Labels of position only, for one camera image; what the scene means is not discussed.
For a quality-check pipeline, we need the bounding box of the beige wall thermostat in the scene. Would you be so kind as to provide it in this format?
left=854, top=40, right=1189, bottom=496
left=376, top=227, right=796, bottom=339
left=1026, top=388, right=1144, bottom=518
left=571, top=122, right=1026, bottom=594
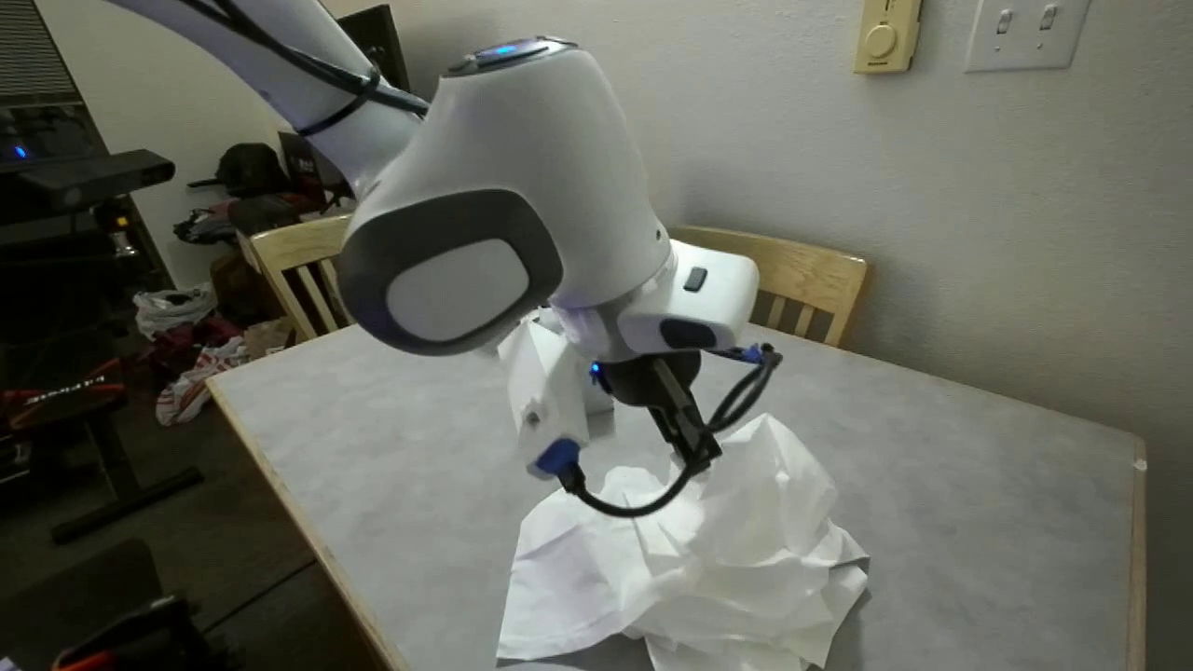
left=850, top=0, right=928, bottom=78

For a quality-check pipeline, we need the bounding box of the black cable blue plug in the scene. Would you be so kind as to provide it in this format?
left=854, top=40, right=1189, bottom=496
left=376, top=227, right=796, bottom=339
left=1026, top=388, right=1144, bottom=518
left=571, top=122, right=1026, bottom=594
left=530, top=437, right=702, bottom=523

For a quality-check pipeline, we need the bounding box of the black looped cable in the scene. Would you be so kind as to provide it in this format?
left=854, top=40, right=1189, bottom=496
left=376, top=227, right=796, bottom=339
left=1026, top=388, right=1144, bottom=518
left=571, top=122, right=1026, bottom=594
left=704, top=339, right=788, bottom=440

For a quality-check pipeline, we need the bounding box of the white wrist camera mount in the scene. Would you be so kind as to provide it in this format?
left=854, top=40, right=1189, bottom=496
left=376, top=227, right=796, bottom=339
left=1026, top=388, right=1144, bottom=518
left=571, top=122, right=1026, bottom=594
left=499, top=306, right=621, bottom=486

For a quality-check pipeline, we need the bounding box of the white tissue pile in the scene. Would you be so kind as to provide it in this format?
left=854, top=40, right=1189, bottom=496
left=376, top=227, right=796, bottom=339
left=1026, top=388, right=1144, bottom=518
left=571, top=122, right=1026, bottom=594
left=491, top=459, right=871, bottom=671

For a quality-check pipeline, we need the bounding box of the wooden slatted chair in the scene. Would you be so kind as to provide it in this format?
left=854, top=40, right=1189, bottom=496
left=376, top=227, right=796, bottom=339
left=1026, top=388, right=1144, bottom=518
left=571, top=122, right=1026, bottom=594
left=240, top=208, right=366, bottom=347

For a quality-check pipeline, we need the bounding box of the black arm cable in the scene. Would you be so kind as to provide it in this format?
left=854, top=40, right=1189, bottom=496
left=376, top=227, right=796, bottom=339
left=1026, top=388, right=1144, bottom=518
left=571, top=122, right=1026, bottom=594
left=181, top=0, right=431, bottom=143

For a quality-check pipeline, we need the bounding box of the black stereo camera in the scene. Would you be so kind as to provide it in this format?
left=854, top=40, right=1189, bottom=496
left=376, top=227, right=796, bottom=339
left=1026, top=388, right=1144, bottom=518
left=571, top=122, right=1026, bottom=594
left=17, top=145, right=180, bottom=214

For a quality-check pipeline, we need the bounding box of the black wall panel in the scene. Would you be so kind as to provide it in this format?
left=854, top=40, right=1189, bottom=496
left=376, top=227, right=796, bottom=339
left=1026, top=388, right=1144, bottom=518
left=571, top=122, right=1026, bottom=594
left=329, top=0, right=412, bottom=92

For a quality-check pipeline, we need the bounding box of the white sneaker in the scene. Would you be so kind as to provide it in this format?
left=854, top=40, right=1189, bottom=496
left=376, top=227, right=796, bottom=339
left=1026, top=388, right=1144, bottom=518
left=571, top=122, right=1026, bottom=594
left=151, top=350, right=253, bottom=432

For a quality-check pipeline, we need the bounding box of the black metal stand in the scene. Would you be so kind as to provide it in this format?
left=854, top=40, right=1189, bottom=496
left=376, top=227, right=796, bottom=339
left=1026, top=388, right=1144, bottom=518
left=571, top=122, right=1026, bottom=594
left=0, top=200, right=207, bottom=548

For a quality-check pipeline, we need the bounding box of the light wooden chair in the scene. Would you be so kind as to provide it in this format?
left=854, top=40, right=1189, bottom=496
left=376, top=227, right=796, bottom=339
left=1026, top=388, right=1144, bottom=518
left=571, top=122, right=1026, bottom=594
left=668, top=221, right=871, bottom=350

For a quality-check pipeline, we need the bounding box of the white light switch plate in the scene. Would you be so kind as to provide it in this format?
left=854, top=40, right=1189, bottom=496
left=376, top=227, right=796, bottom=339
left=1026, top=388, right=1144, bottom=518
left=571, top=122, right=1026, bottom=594
left=962, top=0, right=1098, bottom=78

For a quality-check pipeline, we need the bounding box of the black and red bag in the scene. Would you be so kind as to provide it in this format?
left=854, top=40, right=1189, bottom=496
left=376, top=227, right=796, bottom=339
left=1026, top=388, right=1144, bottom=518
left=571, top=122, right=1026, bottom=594
left=50, top=589, right=225, bottom=671

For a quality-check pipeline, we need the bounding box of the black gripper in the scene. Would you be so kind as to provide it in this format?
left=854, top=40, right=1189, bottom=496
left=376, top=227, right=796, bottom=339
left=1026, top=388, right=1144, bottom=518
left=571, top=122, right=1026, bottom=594
left=591, top=347, right=728, bottom=481

